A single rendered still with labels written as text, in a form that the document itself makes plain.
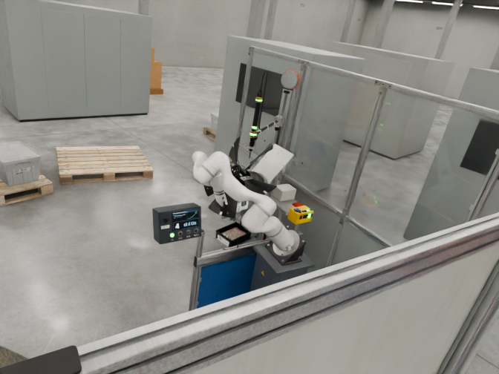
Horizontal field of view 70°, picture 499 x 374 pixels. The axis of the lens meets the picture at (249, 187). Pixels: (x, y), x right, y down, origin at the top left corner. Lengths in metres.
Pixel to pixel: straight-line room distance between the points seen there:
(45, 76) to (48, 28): 0.82
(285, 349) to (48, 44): 7.30
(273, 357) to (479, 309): 0.76
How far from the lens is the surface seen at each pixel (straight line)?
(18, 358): 1.84
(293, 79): 3.19
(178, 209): 2.09
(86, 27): 7.79
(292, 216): 2.69
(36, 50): 7.58
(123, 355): 0.37
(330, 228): 3.12
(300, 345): 0.60
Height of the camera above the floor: 2.28
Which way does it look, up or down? 24 degrees down
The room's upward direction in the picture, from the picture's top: 10 degrees clockwise
